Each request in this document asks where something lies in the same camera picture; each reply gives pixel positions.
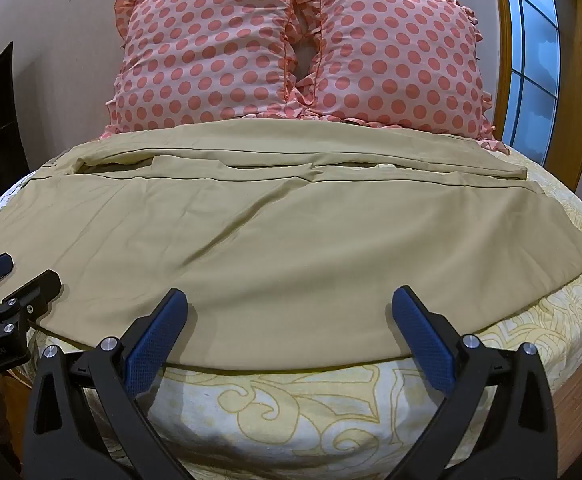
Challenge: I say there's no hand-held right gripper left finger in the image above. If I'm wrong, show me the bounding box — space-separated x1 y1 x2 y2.
23 288 190 480

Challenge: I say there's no tan blanket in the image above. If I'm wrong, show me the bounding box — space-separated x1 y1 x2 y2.
0 119 582 372

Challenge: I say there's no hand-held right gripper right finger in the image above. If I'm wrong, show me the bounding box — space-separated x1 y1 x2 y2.
392 285 559 480

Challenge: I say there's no pink polka dot pillow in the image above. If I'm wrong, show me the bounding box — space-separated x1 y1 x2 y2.
291 0 510 155
102 0 316 140

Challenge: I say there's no yellow floral bed sheet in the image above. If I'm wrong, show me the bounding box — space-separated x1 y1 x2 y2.
0 157 582 480

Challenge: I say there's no wooden framed window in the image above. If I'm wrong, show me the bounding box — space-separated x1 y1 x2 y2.
405 0 582 187

